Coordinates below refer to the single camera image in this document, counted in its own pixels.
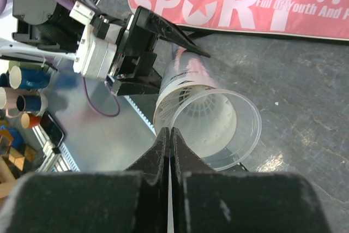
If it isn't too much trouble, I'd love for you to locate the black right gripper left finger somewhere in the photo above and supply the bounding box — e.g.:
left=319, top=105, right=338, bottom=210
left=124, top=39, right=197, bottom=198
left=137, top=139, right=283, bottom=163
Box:
left=1, top=128, right=170, bottom=232

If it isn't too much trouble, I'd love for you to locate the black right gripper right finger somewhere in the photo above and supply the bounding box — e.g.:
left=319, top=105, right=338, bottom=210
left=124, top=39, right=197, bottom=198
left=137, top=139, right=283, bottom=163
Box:
left=170, top=128, right=330, bottom=232

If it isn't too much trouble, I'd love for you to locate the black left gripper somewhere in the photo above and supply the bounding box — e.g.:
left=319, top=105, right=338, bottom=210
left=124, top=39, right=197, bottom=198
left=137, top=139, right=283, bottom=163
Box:
left=106, top=6, right=210, bottom=96

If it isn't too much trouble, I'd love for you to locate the clear plastic tube lid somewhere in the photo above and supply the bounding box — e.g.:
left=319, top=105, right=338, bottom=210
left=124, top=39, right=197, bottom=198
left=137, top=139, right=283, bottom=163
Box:
left=170, top=87, right=262, bottom=171

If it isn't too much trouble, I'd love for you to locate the white shuttlecock tube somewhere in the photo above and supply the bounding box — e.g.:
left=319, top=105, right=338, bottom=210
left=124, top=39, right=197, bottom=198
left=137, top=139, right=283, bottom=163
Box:
left=153, top=45, right=220, bottom=134

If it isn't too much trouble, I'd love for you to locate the white plastic shuttlecock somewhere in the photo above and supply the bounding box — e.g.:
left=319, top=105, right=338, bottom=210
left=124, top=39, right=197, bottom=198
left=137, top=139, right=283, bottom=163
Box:
left=168, top=86, right=237, bottom=158

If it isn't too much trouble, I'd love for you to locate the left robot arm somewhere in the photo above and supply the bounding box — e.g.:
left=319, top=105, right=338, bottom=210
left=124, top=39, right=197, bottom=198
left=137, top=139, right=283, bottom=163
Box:
left=12, top=0, right=206, bottom=96

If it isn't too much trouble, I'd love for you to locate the black smartphone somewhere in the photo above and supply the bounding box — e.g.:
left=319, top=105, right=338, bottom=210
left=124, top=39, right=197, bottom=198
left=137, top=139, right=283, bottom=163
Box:
left=41, top=111, right=65, bottom=147

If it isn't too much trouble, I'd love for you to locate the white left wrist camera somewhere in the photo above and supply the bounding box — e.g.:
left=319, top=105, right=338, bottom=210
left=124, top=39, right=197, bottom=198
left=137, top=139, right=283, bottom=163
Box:
left=69, top=1, right=122, bottom=81

